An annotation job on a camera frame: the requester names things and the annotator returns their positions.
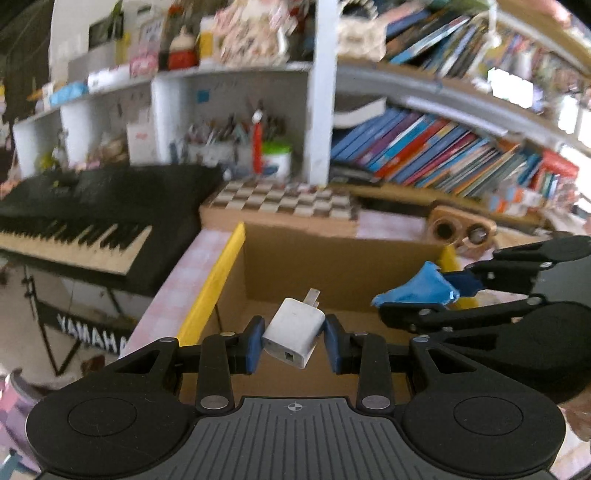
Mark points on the pen holder with pens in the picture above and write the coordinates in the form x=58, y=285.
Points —
x=217, y=143

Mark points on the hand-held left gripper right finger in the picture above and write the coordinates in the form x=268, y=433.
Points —
x=333, y=346

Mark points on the yellow cardboard box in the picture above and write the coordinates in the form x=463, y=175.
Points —
x=323, y=267

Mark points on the wooden chessboard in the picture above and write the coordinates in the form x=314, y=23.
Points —
x=286, y=198

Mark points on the red figurine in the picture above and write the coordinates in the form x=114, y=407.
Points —
x=181, y=50

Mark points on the white jar green lid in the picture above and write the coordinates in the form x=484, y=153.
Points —
x=277, y=161

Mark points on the wooden speaker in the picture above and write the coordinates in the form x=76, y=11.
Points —
x=461, y=226

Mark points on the row of colourful books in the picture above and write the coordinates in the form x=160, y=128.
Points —
x=438, y=152

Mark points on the white bookshelf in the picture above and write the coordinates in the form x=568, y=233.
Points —
x=321, y=92

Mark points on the black keyboard stand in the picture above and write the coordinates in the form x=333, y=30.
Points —
x=87, y=330

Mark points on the small white carton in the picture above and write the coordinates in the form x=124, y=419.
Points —
x=141, y=143

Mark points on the leaning books stack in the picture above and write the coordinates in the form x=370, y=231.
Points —
x=429, y=37

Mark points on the white USB charger plug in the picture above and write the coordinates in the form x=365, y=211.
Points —
x=291, y=330

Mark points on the red tube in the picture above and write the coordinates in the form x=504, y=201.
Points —
x=257, y=143

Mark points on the black piano keyboard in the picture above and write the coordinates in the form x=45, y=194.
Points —
x=115, y=203

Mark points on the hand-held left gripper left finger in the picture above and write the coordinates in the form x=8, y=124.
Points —
x=253, y=346

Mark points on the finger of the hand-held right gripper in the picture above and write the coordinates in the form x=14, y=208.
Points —
x=461, y=280
x=420, y=288

